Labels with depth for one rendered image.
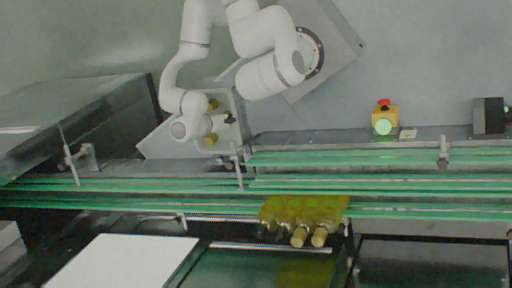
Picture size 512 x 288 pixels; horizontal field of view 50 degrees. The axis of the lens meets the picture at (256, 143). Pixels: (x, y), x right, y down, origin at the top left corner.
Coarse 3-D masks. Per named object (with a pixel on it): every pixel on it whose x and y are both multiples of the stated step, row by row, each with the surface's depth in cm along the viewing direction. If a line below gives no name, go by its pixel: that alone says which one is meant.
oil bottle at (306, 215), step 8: (304, 200) 160; (312, 200) 159; (320, 200) 158; (304, 208) 155; (312, 208) 155; (296, 216) 152; (304, 216) 151; (312, 216) 151; (296, 224) 152; (312, 224) 150; (312, 232) 151
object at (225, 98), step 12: (216, 96) 181; (228, 96) 180; (216, 108) 183; (228, 108) 181; (216, 132) 187; (228, 132) 185; (204, 144) 186; (216, 144) 186; (228, 144) 184; (240, 144) 177
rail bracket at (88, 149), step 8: (88, 144) 198; (80, 152) 195; (88, 152) 198; (72, 160) 190; (88, 160) 201; (96, 160) 201; (64, 168) 187; (72, 168) 192; (96, 168) 201; (80, 184) 195
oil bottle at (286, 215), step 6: (288, 198) 163; (294, 198) 162; (300, 198) 161; (288, 204) 159; (294, 204) 158; (300, 204) 159; (282, 210) 157; (288, 210) 156; (294, 210) 155; (282, 216) 154; (288, 216) 153; (294, 216) 153; (282, 222) 153; (288, 222) 152; (294, 222) 153; (294, 228) 153
